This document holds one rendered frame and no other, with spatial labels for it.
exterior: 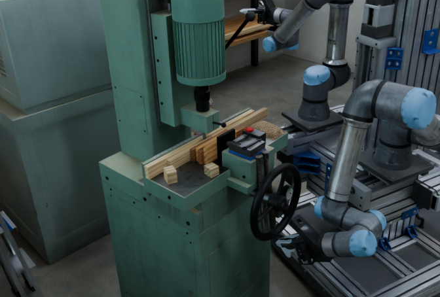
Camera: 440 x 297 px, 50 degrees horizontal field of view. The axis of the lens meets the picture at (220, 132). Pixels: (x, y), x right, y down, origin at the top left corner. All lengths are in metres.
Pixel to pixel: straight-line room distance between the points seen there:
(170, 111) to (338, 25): 0.90
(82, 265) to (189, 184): 1.27
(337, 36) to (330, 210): 0.95
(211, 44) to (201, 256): 0.76
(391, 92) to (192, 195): 0.70
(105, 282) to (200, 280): 0.89
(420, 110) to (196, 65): 0.71
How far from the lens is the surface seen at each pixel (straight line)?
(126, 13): 1.76
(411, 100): 1.44
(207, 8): 1.56
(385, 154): 1.93
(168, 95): 1.77
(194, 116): 1.76
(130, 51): 1.80
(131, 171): 1.94
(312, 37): 5.51
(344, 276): 2.33
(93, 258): 2.81
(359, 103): 1.49
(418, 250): 2.56
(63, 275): 2.76
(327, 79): 2.22
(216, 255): 1.86
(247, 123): 1.99
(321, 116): 2.26
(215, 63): 1.63
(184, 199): 1.58
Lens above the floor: 1.80
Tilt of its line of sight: 27 degrees down
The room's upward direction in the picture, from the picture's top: 2 degrees counter-clockwise
